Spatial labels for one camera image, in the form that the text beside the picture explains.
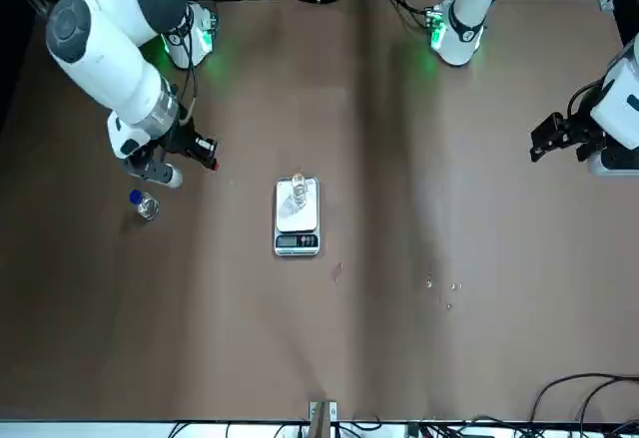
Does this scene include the left arm wrist cable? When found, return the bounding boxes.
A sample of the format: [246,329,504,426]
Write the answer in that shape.
[567,80,606,121]

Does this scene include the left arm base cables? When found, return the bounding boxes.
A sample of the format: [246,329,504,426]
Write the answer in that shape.
[392,0,433,28]

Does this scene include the black cable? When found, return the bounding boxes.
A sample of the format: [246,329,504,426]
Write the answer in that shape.
[527,371,639,438]

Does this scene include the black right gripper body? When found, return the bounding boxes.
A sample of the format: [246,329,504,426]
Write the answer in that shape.
[160,121,201,158]

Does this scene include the arm wrist cable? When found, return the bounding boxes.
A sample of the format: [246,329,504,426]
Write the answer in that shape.
[178,4,200,128]
[567,80,606,121]

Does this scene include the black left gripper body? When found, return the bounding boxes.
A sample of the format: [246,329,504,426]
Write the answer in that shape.
[563,108,608,150]

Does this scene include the right arm wrist cable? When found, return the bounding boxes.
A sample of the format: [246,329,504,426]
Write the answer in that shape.
[178,4,200,128]

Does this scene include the silver electronic balance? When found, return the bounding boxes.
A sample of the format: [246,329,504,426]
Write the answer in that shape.
[273,176,321,257]

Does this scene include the clear glass bottle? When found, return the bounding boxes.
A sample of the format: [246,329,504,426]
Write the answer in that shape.
[290,173,309,208]

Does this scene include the dropper bottle blue cap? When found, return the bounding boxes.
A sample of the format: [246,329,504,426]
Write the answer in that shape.
[128,189,162,221]

